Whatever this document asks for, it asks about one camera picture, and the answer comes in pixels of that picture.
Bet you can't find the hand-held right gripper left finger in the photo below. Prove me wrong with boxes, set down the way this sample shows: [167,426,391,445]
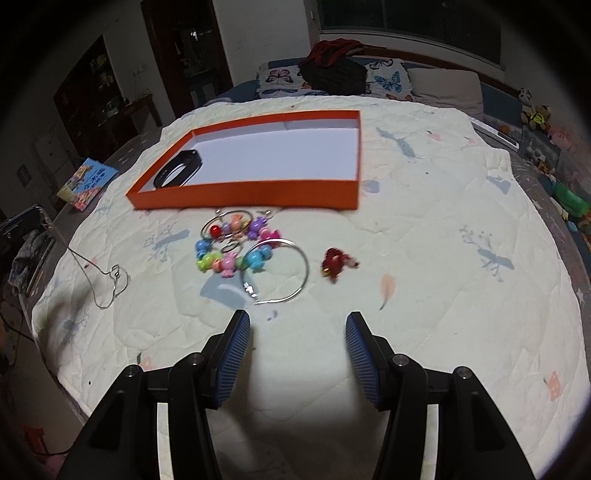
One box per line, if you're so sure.
[55,309,252,480]

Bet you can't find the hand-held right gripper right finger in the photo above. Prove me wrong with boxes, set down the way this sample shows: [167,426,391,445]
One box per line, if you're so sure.
[345,311,536,480]

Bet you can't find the silver bangle with charm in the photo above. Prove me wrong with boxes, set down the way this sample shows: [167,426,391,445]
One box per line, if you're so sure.
[241,239,309,306]

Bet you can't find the colourful bead bracelet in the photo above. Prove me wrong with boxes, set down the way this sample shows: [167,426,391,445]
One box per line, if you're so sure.
[194,217,283,280]

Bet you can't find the red bead ornament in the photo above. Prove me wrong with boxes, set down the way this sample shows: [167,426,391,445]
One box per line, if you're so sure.
[322,248,360,283]

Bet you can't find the silver hoop bangle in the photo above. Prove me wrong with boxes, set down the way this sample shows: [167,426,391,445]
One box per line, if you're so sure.
[212,209,254,241]

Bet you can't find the silver chain necklace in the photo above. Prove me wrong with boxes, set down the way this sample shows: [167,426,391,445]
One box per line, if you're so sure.
[67,247,131,309]

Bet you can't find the orange shallow tray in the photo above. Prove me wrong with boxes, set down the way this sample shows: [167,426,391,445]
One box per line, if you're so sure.
[127,110,362,210]

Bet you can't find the cream quilted blanket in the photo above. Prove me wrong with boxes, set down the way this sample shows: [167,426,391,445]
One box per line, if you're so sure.
[31,95,589,480]

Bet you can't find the black smart band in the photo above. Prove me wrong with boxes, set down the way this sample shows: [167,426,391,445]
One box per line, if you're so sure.
[152,150,204,189]

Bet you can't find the colourful picture book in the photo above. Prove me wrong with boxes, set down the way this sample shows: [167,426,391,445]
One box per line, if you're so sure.
[56,158,119,212]

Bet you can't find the dark cloth pile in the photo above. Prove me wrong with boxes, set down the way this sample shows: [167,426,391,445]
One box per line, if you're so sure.
[0,205,63,301]

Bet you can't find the wooden desk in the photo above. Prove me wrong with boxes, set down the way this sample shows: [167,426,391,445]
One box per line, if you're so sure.
[115,95,160,137]

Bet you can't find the green toy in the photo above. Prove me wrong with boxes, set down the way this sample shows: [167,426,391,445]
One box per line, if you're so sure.
[551,182,589,217]

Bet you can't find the butterfly print pillow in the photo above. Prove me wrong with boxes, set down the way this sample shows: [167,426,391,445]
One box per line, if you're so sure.
[256,65,308,99]
[365,59,414,100]

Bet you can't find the grey pillow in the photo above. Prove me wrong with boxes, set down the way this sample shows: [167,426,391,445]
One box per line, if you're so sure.
[407,68,483,116]

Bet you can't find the black quilted bag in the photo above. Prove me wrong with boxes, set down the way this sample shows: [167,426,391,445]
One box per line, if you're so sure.
[300,55,368,95]

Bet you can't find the plush toys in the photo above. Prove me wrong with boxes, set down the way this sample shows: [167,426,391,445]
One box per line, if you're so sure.
[522,105,552,132]

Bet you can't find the dark wooden wardrobe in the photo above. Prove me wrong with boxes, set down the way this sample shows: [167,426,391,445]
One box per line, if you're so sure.
[141,0,234,118]

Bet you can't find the red cloth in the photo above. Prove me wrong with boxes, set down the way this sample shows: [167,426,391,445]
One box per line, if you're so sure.
[308,39,363,68]

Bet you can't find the dark window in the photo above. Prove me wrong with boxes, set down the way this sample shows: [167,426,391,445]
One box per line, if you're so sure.
[316,0,502,65]

